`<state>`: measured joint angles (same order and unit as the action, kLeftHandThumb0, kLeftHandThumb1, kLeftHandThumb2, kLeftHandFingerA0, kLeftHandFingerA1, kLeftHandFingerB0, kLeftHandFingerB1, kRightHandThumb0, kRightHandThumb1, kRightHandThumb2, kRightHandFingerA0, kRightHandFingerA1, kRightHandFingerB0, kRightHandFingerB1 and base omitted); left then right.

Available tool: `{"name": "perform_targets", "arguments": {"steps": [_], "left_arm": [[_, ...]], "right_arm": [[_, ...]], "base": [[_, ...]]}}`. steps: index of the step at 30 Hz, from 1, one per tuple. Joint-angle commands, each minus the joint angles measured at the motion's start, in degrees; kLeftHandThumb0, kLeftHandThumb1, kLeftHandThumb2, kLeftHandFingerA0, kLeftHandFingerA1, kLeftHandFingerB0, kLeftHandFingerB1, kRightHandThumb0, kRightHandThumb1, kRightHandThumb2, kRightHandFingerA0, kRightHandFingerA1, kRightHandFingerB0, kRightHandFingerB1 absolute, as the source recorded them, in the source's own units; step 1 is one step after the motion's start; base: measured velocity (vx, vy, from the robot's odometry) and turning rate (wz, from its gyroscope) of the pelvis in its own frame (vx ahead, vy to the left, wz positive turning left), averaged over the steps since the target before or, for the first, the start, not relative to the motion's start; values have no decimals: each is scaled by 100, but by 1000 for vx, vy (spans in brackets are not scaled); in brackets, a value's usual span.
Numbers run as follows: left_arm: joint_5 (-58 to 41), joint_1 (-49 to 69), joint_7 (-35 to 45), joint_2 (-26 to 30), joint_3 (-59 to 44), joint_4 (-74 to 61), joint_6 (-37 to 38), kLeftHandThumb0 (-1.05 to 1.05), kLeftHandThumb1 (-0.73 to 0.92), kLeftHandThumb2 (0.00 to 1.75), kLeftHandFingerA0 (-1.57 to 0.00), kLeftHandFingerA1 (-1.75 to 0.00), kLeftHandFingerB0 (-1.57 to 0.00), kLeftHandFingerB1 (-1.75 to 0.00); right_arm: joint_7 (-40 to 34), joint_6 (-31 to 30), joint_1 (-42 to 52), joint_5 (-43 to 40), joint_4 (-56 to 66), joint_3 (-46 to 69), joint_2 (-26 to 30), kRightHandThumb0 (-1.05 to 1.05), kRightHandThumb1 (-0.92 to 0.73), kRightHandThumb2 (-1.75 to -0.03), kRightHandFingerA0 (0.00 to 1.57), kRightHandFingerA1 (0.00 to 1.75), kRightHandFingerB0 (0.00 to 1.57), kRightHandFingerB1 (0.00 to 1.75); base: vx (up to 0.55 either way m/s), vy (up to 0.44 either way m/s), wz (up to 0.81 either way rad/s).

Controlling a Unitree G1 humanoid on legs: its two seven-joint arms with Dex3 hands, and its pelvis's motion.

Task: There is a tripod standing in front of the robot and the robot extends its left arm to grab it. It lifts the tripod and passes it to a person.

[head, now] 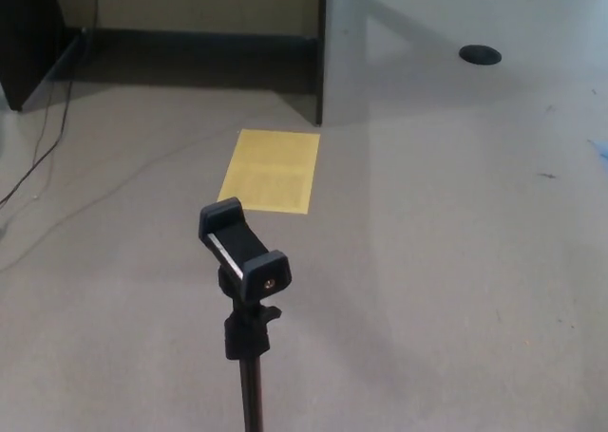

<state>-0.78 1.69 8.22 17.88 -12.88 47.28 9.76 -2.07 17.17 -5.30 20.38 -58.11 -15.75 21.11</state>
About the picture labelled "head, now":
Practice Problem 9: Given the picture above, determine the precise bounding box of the black tripod with phone holder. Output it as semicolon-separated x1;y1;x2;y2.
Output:
198;197;293;432

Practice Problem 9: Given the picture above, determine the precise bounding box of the yellow paper sheet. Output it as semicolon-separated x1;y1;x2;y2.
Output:
217;128;321;215

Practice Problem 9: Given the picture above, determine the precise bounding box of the gray desk side panel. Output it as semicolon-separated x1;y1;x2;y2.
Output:
314;0;368;127

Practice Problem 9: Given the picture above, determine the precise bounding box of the black round floor grommet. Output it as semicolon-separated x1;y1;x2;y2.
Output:
459;45;503;66

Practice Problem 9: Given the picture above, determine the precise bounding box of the black desk side panel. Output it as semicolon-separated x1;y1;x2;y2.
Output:
0;0;82;114

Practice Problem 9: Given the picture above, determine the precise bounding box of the gray floor cable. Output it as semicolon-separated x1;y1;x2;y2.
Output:
0;98;275;272

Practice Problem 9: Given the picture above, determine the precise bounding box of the black power cable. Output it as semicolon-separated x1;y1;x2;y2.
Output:
0;0;105;208

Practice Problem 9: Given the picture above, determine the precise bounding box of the thin dark cable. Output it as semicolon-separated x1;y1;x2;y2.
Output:
0;83;54;236

